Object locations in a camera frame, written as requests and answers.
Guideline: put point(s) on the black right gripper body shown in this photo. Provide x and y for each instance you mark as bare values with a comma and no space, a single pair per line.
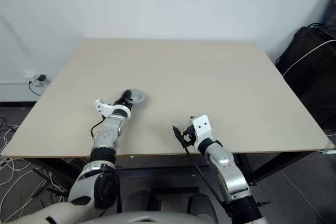
189,132

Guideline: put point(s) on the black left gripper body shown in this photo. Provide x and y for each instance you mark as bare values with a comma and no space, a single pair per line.
120,101

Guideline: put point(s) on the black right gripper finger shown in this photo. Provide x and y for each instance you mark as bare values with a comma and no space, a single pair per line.
177,132
186,142

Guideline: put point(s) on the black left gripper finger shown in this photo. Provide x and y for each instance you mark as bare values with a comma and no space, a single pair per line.
126,94
130,101

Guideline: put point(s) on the grey metal flanged cylinder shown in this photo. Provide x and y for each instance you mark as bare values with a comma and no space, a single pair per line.
140,101
137,95

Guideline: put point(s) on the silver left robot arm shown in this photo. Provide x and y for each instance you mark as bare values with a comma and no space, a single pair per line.
107,134

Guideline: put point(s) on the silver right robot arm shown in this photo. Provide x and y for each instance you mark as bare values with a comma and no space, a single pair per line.
225,166

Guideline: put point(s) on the black power adapter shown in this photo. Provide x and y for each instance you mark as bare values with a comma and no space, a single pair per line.
41,78

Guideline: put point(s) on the silver robot torso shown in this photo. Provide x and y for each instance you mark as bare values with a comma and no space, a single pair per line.
78,213

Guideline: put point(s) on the black fabric bag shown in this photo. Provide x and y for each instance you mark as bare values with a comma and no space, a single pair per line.
309,77

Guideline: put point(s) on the silver table corner clamp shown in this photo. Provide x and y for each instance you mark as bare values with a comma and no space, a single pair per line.
329,148

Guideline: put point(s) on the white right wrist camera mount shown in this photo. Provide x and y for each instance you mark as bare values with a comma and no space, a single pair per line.
202,127

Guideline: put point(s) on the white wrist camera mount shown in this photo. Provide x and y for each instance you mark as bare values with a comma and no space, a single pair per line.
105,107
202,127

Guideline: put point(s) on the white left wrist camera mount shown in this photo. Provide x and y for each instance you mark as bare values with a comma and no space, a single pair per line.
105,107

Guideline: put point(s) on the black metal table frame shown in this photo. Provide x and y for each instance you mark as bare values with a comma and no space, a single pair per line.
168,161

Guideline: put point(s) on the white wall socket strip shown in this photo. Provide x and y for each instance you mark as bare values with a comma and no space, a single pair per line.
34,75

